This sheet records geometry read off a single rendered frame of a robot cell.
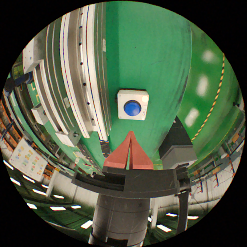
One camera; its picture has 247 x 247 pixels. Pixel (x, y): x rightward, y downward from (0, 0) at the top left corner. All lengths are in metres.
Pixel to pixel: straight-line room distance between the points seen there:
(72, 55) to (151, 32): 0.22
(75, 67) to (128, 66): 0.15
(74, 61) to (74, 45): 0.05
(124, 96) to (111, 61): 0.12
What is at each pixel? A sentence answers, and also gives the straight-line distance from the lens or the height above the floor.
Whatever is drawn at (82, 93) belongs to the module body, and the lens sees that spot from 0.26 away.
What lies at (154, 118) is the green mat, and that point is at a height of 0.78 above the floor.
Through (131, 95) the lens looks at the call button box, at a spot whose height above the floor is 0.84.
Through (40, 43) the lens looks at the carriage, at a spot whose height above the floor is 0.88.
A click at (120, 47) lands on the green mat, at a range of 0.26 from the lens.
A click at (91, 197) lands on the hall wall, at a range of 11.86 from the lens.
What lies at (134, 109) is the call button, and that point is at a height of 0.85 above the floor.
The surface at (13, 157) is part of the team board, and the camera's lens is 3.20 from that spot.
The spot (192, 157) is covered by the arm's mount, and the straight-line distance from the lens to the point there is 0.59.
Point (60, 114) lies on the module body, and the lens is 0.34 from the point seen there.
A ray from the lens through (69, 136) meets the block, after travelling 0.39.
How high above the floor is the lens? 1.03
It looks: 49 degrees down
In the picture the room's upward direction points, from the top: 168 degrees counter-clockwise
